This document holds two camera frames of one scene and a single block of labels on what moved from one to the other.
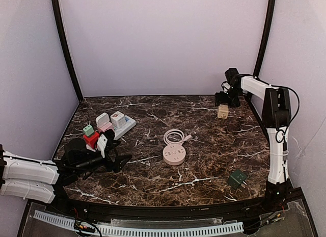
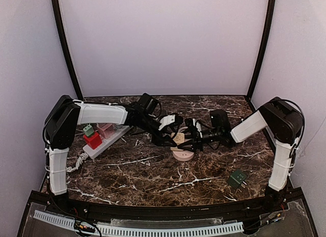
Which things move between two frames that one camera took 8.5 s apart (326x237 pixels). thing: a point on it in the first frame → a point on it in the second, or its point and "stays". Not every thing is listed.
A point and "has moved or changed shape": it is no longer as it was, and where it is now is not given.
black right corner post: (272, 0) stays
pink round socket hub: (174, 154) has moved or changed shape
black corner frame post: (55, 4) stays
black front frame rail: (97, 209) stays
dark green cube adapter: (236, 179) stays
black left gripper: (111, 158) → (158, 134)
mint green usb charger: (88, 130) stays
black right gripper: (225, 98) → (198, 138)
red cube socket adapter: (91, 140) stays
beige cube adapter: (223, 111) has moved or changed shape
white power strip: (130, 122) stays
